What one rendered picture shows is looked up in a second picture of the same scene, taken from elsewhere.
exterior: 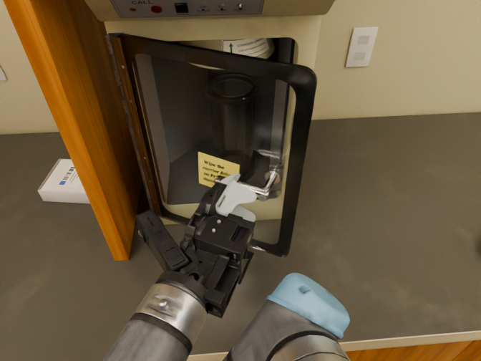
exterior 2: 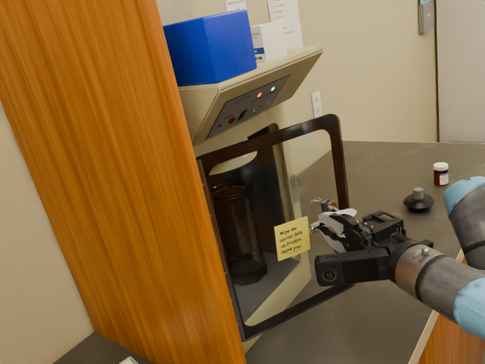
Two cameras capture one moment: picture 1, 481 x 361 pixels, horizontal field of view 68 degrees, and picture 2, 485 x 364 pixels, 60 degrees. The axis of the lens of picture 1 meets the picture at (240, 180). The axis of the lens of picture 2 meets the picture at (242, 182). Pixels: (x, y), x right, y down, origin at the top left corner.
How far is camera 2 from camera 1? 0.59 m
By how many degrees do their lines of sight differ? 42
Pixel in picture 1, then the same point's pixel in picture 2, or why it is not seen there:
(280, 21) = (267, 113)
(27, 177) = not seen: outside the picture
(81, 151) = (219, 268)
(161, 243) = (359, 255)
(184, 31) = (225, 141)
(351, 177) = not seen: hidden behind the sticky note
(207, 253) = (385, 240)
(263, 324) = (473, 209)
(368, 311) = not seen: hidden behind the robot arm
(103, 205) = (234, 330)
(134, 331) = (439, 268)
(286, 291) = (462, 188)
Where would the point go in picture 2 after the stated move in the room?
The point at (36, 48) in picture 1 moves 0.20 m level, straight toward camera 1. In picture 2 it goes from (191, 172) to (335, 155)
